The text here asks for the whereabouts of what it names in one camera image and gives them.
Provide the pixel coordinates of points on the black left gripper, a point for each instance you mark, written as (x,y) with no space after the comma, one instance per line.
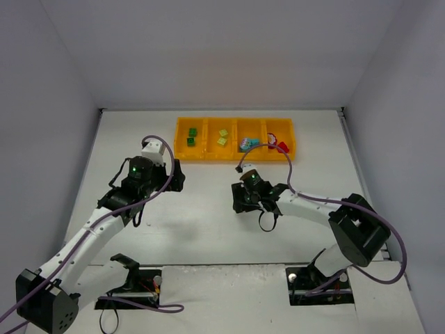
(174,177)

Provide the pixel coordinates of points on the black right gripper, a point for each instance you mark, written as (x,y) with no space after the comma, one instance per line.
(238,199)

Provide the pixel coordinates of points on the blue flower lego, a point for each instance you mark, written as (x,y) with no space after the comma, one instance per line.
(245,144)

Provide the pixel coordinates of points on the dark green lego brick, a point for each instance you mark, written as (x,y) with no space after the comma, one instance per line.
(192,132)

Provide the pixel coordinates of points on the teal lego brick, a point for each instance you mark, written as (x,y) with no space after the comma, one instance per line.
(254,142)

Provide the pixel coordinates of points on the red round lego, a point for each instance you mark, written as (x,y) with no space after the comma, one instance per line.
(281,147)

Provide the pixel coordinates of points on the red flower lego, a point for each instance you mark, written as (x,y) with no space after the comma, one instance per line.
(272,139)

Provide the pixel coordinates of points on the yellow-green lego brick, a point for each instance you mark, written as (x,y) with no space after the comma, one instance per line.
(223,133)

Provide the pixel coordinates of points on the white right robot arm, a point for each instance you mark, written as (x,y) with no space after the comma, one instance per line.
(359,234)

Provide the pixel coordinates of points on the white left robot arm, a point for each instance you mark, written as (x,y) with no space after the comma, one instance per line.
(51,296)

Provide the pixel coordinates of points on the yellow bin far left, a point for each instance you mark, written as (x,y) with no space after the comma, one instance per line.
(196,152)

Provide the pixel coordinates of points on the yellow bin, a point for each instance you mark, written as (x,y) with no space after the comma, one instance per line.
(217,152)
(196,152)
(252,128)

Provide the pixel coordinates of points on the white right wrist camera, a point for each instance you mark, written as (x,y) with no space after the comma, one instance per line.
(244,168)

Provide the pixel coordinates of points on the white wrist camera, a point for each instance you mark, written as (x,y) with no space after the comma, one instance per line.
(244,168)
(153,150)

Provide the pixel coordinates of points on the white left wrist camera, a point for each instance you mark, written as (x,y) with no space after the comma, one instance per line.
(153,150)

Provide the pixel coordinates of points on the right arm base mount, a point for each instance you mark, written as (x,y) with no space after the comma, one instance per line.
(308,288)

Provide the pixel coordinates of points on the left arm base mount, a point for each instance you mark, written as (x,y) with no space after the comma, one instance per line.
(142,285)

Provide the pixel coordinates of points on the aluminium frame rail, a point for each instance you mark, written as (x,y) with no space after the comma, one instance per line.
(383,255)

